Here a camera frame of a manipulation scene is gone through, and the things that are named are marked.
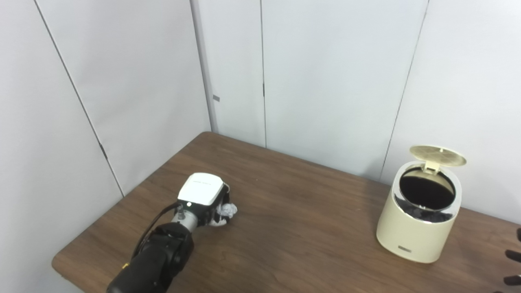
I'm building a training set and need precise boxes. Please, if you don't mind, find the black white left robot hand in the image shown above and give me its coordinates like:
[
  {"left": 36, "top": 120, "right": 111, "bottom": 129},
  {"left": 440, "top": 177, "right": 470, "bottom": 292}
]
[{"left": 177, "top": 173, "right": 230, "bottom": 226}]

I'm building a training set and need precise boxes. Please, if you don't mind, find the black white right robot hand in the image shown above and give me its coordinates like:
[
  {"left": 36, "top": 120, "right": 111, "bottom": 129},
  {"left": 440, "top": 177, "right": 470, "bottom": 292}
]
[{"left": 503, "top": 228, "right": 521, "bottom": 285}]

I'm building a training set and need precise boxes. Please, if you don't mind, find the white paper ball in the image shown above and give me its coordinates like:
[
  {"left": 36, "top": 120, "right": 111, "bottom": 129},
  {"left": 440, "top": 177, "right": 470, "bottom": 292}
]
[{"left": 216, "top": 203, "right": 238, "bottom": 225}]

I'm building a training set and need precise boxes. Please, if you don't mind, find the cream-colored cylindrical bin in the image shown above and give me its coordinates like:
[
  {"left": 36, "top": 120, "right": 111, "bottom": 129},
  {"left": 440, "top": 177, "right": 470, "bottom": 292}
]
[{"left": 376, "top": 160, "right": 463, "bottom": 264}]

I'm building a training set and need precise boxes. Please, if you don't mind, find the cream round bin lid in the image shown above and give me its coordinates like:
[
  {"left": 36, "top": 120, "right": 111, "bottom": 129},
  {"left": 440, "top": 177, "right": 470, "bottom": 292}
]
[{"left": 409, "top": 145, "right": 467, "bottom": 175}]

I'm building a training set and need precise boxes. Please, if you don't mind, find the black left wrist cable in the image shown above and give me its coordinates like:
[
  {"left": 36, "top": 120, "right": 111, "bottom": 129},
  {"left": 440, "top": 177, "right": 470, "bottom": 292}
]
[{"left": 131, "top": 203, "right": 182, "bottom": 261}]

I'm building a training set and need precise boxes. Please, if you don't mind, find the grey wall corner post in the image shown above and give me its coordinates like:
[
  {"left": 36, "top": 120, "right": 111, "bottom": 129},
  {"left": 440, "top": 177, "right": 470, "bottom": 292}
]
[{"left": 190, "top": 0, "right": 219, "bottom": 134}]

